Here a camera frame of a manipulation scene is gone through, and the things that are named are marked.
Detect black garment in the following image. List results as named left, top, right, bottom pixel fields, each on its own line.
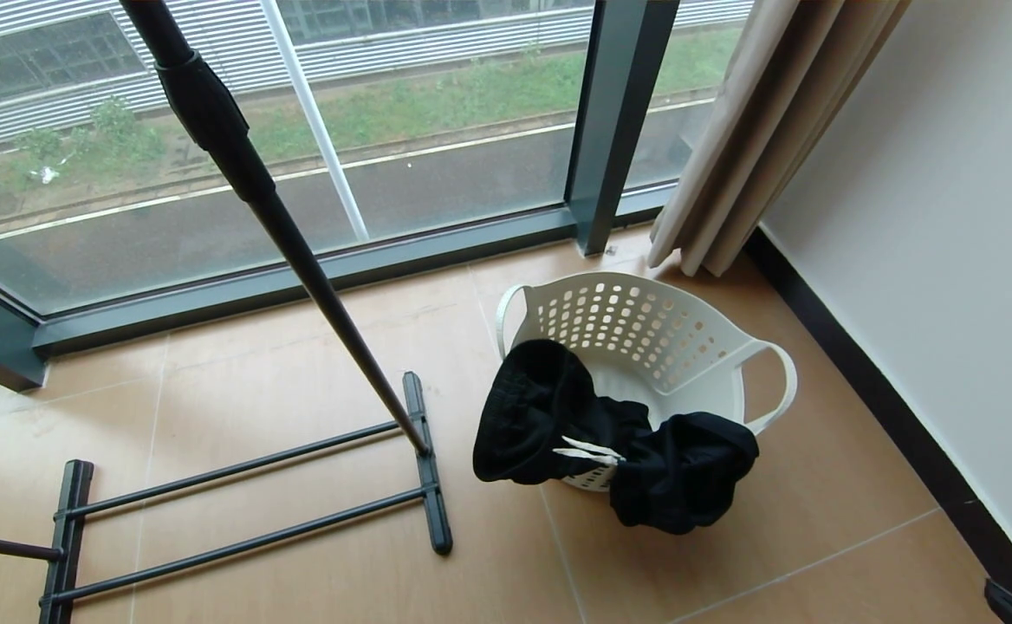
left=610, top=412, right=760, bottom=536

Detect white laundry basket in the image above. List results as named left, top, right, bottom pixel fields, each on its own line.
left=496, top=271, right=798, bottom=493

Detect black clothes rack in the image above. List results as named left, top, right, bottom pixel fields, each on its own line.
left=0, top=0, right=453, bottom=624

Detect window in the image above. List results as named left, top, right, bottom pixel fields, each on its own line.
left=0, top=0, right=754, bottom=393

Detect beige curtain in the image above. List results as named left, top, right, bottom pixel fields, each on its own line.
left=647, top=0, right=910, bottom=278

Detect black drawstring shorts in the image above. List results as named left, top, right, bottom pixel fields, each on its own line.
left=473, top=339, right=652, bottom=484

